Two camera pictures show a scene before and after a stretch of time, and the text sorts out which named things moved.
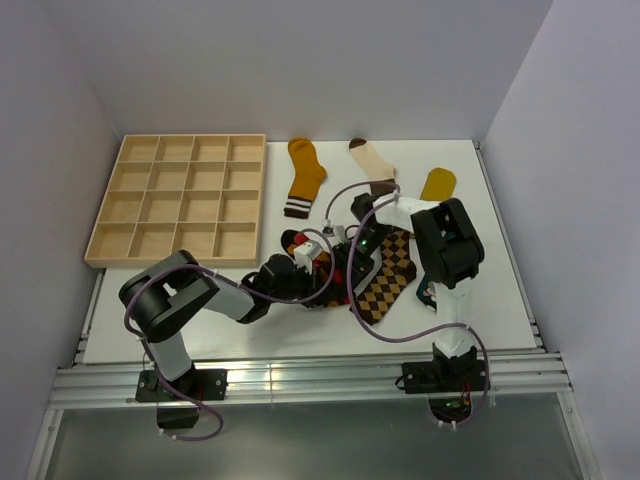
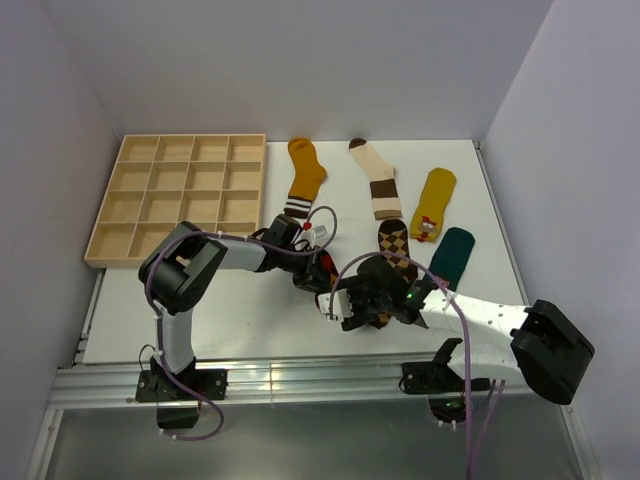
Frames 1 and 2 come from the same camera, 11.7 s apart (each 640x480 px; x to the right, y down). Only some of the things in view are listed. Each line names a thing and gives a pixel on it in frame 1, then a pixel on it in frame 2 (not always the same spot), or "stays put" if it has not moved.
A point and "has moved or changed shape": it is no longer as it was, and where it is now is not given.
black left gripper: [309, 279] → [312, 278]
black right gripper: [360, 267] → [353, 283]
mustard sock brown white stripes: [309, 174] stays put
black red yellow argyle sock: [323, 262] has moved or changed shape
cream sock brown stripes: [375, 167] stays put
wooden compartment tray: [201, 193] stays put
